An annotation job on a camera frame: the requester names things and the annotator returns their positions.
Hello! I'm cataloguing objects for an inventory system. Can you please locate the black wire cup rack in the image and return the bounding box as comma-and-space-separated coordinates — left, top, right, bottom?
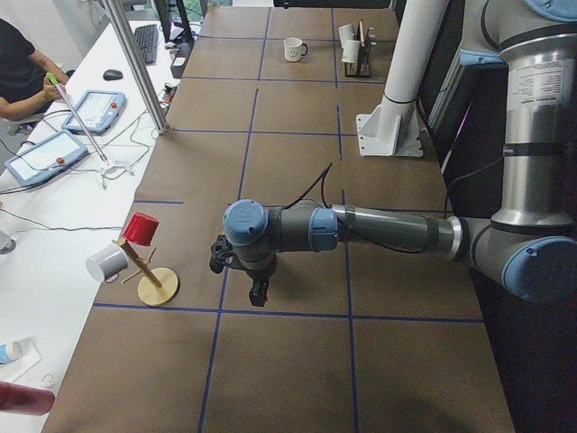
343, 19, 376, 78

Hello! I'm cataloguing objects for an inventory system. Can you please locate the white mounting pole with base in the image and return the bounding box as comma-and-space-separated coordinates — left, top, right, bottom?
356, 0, 449, 157

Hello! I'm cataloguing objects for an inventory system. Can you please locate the grey white cup on stand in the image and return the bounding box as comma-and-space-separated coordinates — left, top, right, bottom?
86, 244, 130, 282

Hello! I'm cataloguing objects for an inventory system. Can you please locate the white ribbed cup upper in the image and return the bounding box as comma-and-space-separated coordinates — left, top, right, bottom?
338, 23, 357, 45

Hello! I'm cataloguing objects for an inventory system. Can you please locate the metal rod with white stand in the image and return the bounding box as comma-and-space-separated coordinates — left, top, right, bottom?
46, 72, 134, 189

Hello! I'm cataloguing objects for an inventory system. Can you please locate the aluminium frame post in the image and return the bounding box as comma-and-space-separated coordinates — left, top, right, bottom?
103, 0, 169, 135

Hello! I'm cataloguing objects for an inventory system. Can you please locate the black keyboard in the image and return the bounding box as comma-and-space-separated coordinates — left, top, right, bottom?
133, 24, 159, 65

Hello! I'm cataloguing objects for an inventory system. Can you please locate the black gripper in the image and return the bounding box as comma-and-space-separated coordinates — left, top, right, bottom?
209, 235, 269, 307

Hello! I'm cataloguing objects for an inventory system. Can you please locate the black computer mouse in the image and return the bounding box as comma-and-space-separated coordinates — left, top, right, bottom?
103, 69, 124, 81

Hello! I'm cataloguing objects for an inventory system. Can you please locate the white ribbed cup lower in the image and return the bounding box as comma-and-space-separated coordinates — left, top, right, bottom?
342, 40, 362, 64

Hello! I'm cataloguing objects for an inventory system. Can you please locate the seated person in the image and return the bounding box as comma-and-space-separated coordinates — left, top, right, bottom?
1, 19, 69, 121

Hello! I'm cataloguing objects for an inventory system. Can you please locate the teach pendant tablet near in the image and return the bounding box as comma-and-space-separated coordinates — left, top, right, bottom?
5, 131, 88, 186

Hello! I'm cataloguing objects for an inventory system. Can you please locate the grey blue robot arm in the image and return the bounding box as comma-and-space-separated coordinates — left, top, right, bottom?
461, 1, 576, 303
209, 199, 467, 308

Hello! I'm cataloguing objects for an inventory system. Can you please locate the white blue tube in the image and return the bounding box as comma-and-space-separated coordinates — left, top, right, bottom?
0, 341, 23, 365

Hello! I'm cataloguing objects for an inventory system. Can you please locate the red bottle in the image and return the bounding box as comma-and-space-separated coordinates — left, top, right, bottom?
1, 382, 55, 416

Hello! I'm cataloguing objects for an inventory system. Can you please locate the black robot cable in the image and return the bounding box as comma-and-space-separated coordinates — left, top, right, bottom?
283, 162, 357, 235

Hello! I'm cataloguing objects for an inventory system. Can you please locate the white smiley mug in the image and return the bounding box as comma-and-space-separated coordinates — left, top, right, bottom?
283, 37, 308, 62

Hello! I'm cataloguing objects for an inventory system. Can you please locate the teach pendant tablet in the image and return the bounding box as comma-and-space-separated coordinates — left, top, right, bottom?
5, 131, 88, 186
75, 90, 126, 136

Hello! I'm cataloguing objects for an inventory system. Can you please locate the wooden mug tree stand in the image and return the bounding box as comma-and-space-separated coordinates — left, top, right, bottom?
114, 238, 179, 307

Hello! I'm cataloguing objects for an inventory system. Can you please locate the red cup on stand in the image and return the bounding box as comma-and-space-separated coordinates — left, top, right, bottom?
122, 212, 159, 246

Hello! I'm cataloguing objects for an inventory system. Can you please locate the white ribbed cup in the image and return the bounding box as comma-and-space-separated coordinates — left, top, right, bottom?
338, 23, 357, 45
342, 40, 362, 64

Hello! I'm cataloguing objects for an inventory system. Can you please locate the teach pendant tablet far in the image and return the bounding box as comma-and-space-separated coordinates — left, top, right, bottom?
75, 90, 126, 136

